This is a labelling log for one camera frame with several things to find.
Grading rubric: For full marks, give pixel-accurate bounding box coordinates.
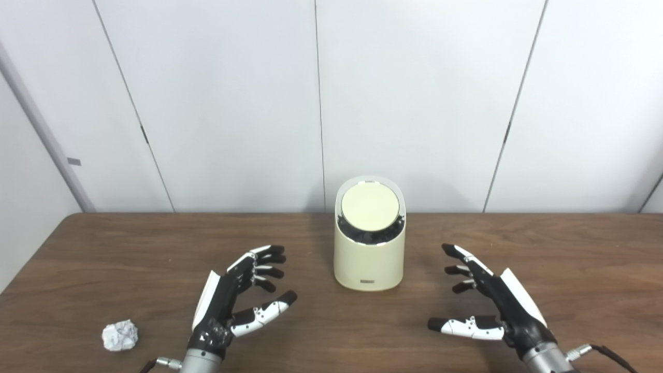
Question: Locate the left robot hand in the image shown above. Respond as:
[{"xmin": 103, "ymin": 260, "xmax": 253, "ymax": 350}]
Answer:
[{"xmin": 188, "ymin": 245, "xmax": 298, "ymax": 361}]

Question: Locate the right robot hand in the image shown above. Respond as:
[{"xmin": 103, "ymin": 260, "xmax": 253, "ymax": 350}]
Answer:
[{"xmin": 428, "ymin": 243, "xmax": 557, "ymax": 358}]

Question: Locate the white paper ball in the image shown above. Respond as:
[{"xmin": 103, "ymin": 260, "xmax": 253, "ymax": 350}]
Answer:
[{"xmin": 102, "ymin": 320, "xmax": 139, "ymax": 352}]

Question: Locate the cream-colored bin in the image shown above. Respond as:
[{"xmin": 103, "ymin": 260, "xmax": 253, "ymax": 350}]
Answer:
[{"xmin": 334, "ymin": 176, "xmax": 407, "ymax": 292}]

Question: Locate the round cream bin lid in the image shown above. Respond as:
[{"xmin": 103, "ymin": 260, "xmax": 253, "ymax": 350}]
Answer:
[{"xmin": 341, "ymin": 182, "xmax": 400, "ymax": 232}]

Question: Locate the black bin liner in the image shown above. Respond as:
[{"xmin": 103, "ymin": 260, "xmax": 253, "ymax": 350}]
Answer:
[{"xmin": 337, "ymin": 210, "xmax": 405, "ymax": 245}]

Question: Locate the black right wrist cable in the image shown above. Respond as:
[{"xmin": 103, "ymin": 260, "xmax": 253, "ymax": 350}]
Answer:
[{"xmin": 566, "ymin": 344, "xmax": 639, "ymax": 373}]

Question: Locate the grey wall trim strip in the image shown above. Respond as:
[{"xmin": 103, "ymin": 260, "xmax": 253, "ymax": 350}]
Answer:
[{"xmin": 0, "ymin": 41, "xmax": 96, "ymax": 213}]

